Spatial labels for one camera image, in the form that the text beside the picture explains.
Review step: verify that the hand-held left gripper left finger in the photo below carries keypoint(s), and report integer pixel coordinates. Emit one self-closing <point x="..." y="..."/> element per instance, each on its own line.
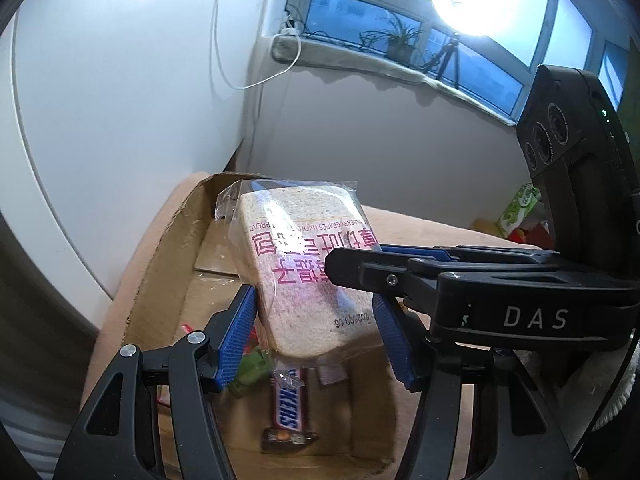
<point x="235" y="351"/>

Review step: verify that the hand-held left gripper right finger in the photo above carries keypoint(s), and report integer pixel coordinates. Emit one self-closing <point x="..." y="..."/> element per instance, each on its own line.
<point x="396" y="346"/>

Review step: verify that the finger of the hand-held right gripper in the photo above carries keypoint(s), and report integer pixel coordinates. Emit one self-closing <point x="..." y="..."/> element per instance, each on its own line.
<point x="370" y="272"/>
<point x="500" y="256"/>

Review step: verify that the green candy packet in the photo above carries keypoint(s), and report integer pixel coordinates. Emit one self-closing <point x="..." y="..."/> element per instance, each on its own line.
<point x="252" y="370"/>

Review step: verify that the sliced bread packet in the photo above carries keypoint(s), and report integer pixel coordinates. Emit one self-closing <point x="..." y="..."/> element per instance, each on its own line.
<point x="295" y="320"/>

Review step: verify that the pink candy wrapper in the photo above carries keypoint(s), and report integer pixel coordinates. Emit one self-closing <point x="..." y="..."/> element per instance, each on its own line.
<point x="332" y="372"/>

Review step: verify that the brown chocolate bar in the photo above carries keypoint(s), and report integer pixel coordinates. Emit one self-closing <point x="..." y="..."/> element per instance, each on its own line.
<point x="287" y="410"/>

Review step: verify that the shallow cardboard box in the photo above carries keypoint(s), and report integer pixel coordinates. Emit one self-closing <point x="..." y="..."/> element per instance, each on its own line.
<point x="165" y="270"/>

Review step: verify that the red box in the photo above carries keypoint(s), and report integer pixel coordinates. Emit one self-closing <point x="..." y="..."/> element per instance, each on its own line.
<point x="532" y="234"/>

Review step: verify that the green printed box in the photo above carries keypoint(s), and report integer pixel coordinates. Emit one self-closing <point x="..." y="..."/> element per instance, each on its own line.
<point x="517" y="210"/>

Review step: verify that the white fluffy cloth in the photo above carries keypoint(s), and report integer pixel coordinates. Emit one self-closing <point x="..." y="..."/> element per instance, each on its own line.
<point x="600" y="390"/>

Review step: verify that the black tripod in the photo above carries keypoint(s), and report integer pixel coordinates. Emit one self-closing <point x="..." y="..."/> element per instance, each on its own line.
<point x="446" y="60"/>

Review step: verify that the potted plant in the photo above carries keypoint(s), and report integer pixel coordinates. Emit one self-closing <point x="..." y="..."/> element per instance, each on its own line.
<point x="397" y="45"/>

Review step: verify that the white power strip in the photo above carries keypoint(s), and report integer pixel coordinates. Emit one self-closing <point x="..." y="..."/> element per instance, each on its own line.
<point x="290" y="27"/>

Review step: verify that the large window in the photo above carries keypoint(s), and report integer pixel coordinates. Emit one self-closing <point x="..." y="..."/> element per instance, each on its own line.
<point x="360" y="10"/>

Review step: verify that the white cabinet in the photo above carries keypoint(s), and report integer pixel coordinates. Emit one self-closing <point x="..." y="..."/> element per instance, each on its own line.
<point x="125" y="85"/>

